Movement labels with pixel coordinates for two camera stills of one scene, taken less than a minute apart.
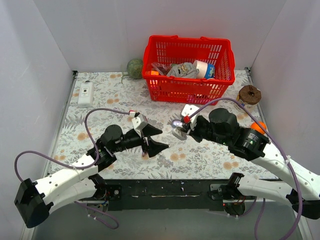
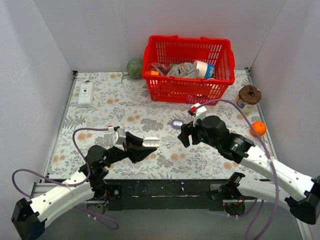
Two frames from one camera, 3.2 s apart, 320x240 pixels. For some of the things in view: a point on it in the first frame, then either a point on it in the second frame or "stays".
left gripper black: [145, 139] to [128, 145]
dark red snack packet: [162, 68] stays
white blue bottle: [204, 70] stays
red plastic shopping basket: [188, 69] stays
